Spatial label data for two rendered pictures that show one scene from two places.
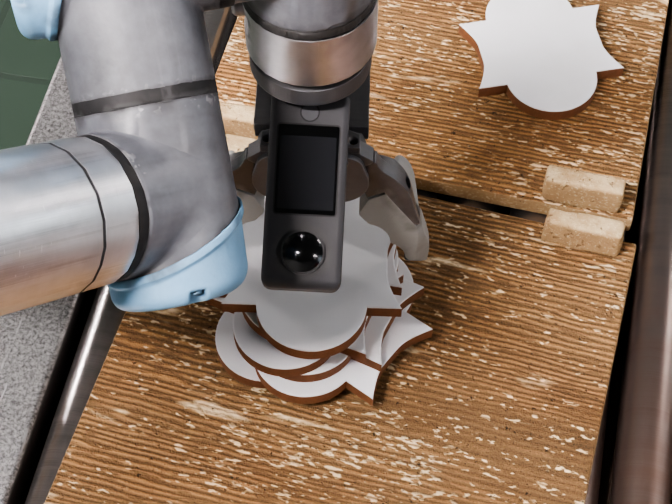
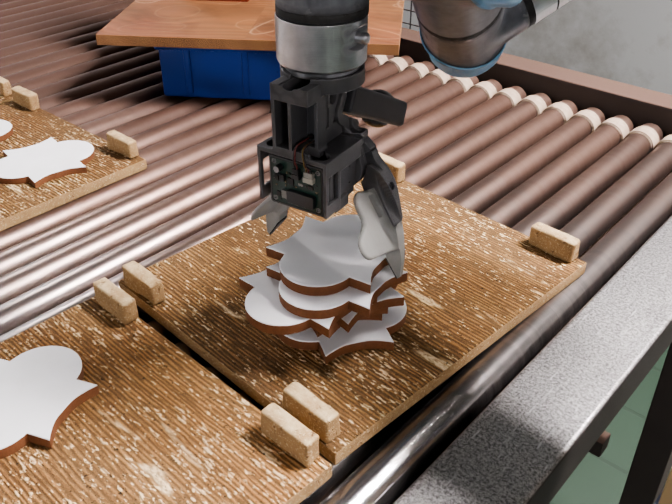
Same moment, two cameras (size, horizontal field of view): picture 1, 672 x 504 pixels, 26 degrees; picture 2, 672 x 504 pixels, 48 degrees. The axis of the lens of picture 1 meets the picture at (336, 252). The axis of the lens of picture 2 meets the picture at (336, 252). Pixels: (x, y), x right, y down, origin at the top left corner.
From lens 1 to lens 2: 121 cm
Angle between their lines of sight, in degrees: 86
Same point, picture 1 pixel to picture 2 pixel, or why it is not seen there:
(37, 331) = (518, 401)
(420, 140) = (170, 383)
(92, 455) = (506, 304)
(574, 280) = (171, 278)
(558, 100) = (59, 353)
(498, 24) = (23, 424)
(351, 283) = (322, 232)
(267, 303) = not seen: hidden behind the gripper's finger
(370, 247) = (296, 242)
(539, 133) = (91, 354)
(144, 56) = not seen: outside the picture
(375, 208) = not seen: hidden behind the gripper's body
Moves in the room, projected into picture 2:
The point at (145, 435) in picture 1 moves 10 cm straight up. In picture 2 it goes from (470, 302) to (480, 223)
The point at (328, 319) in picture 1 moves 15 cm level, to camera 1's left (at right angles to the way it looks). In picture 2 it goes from (349, 223) to (485, 264)
